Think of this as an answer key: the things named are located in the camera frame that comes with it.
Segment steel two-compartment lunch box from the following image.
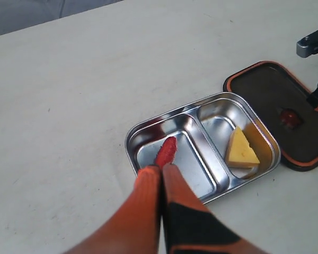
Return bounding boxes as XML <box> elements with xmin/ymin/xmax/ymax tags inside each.
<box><xmin>125</xmin><ymin>92</ymin><xmax>281</xmax><ymax>203</ymax></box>

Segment grey wrinkled backdrop cloth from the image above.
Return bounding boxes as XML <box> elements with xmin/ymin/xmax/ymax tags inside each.
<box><xmin>0</xmin><ymin>0</ymin><xmax>117</xmax><ymax>35</ymax></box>

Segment dark transparent lid orange seal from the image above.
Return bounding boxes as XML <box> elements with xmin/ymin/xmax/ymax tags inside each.
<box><xmin>223</xmin><ymin>61</ymin><xmax>318</xmax><ymax>172</ymax></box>

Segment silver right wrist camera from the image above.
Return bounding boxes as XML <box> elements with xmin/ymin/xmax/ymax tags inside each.
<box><xmin>296</xmin><ymin>30</ymin><xmax>318</xmax><ymax>58</ymax></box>

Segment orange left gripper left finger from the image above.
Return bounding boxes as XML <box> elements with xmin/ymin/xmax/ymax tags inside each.
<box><xmin>66</xmin><ymin>166</ymin><xmax>162</xmax><ymax>253</ymax></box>

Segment yellow toy cheese wedge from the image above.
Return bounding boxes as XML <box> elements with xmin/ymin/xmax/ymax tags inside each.
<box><xmin>225</xmin><ymin>126</ymin><xmax>260</xmax><ymax>168</ymax></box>

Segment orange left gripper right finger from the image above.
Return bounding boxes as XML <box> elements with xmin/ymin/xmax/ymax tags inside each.
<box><xmin>162</xmin><ymin>164</ymin><xmax>254</xmax><ymax>253</ymax></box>

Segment red toy sausage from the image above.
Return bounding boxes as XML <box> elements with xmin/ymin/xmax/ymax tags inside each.
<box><xmin>154</xmin><ymin>137</ymin><xmax>177</xmax><ymax>168</ymax></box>

